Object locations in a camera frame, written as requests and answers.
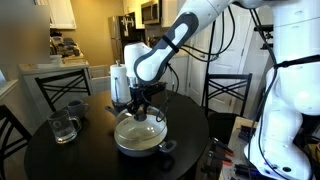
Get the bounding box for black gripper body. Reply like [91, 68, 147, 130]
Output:
[128, 85, 152, 106]

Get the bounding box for glass pan lid black knob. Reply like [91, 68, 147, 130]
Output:
[114, 106, 169, 144]

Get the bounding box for pot with glass lid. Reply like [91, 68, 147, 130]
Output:
[105, 105, 178, 159]

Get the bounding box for white paper towel roll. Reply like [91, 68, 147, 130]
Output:
[109, 63, 132, 104]

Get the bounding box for metal paper towel holder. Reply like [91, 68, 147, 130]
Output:
[109, 59, 135, 112]

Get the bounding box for grey ceramic mug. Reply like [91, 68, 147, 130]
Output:
[66, 98, 91, 120]

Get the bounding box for black refrigerator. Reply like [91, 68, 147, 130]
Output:
[107, 12, 147, 65]

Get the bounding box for black metal chair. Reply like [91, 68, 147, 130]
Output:
[34, 67, 93, 113]
[200, 72, 254, 145]
[0, 104, 34, 180]

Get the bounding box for clear glass mug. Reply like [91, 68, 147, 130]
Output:
[46, 108, 83, 145]

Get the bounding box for steel microwave oven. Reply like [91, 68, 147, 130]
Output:
[140, 0, 163, 26]

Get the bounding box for white kitchen counter cabinet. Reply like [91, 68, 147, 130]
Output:
[17, 59, 113, 113]

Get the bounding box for clear countertop storage box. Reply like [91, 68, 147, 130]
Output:
[35, 54, 65, 70]

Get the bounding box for white robot mounting table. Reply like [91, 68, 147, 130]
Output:
[218, 115, 320, 180]

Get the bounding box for white panel door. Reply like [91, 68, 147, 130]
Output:
[187, 4, 265, 115]

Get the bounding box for black countertop appliance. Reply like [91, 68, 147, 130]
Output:
[49, 31, 66, 56]

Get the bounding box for small black box device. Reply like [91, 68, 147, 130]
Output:
[237, 124, 258, 143]

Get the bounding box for white upper kitchen cabinet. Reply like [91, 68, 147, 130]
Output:
[34, 0, 78, 31]

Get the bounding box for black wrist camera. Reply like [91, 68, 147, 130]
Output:
[146, 81, 168, 97]

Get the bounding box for orange handled black clamp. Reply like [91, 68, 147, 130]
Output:
[210, 137, 236, 157]
[207, 150, 234, 168]

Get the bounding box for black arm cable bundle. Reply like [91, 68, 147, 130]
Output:
[154, 4, 236, 123]

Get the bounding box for black base cable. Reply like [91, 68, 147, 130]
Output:
[247, 7, 320, 180]

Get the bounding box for black bracket mount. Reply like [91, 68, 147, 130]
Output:
[253, 23, 275, 51]

